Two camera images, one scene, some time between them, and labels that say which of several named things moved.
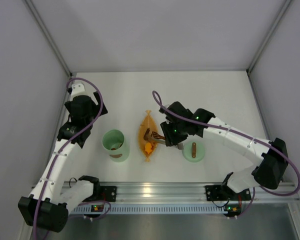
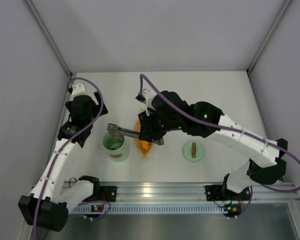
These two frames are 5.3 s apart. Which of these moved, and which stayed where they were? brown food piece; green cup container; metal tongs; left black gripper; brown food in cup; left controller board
Moved: brown food piece; metal tongs
Stayed: brown food in cup; green cup container; left controller board; left black gripper
